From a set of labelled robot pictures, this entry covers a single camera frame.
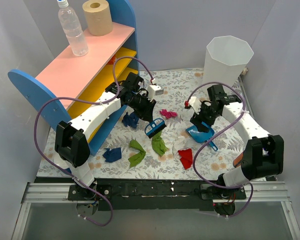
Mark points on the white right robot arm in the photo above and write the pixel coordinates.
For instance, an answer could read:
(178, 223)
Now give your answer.
(263, 155)

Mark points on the green paper scrap right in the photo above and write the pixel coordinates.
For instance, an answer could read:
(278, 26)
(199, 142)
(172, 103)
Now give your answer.
(158, 144)

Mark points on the brown paper roll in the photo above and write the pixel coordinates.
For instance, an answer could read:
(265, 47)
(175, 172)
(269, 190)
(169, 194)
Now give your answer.
(98, 17)

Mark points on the pink paper scrap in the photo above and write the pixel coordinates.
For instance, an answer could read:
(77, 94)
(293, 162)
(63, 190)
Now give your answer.
(168, 114)

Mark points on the floral patterned table mat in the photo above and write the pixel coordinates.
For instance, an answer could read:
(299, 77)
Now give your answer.
(207, 163)

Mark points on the blue plastic dustpan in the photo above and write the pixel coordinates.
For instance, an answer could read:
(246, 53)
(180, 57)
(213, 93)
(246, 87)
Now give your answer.
(200, 137)

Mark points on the dark blue paper scrap lower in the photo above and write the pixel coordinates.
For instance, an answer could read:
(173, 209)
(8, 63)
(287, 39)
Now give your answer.
(112, 155)

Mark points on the aluminium rail frame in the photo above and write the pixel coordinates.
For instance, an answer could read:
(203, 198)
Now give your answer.
(55, 191)

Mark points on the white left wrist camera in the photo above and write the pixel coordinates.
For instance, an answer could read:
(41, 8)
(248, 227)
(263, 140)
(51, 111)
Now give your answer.
(154, 90)

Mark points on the green paper scrap left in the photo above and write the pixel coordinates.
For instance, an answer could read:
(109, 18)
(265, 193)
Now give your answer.
(136, 159)

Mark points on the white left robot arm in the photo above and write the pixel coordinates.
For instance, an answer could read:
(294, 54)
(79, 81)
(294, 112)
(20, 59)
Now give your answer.
(71, 140)

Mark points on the dark blue paper scrap upper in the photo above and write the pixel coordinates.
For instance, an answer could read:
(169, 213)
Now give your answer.
(130, 120)

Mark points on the orange battery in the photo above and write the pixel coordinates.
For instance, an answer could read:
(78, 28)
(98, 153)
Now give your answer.
(237, 162)

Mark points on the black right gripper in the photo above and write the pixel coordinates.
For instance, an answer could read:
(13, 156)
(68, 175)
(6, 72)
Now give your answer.
(200, 120)

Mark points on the red scrap on shelf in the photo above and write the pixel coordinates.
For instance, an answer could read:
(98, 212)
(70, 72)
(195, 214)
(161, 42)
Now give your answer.
(112, 60)

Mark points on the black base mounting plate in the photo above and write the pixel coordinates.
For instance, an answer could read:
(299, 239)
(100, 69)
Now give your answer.
(152, 194)

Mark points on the blue wooden shelf unit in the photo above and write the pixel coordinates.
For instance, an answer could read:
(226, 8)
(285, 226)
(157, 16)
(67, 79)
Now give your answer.
(86, 77)

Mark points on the clear plastic water bottle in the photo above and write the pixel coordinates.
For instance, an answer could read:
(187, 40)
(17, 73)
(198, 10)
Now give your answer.
(72, 28)

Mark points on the green paper scrap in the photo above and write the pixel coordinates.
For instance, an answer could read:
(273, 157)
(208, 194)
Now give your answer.
(158, 144)
(136, 159)

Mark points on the dark blue paper scrap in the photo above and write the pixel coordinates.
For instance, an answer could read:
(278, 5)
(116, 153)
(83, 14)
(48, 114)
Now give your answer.
(130, 120)
(112, 155)

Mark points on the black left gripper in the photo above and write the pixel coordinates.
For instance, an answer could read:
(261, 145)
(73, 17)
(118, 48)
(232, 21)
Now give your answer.
(147, 110)

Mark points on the white octagonal waste bin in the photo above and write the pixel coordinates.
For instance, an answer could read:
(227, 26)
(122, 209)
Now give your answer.
(225, 59)

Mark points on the red paper scrap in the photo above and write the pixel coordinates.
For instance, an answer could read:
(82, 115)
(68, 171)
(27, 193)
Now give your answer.
(186, 157)

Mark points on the white crumpled paper scrap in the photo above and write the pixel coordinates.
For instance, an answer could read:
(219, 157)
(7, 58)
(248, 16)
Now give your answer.
(178, 144)

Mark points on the blue hand brush black bristles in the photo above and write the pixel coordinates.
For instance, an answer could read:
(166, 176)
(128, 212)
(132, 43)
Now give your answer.
(154, 127)

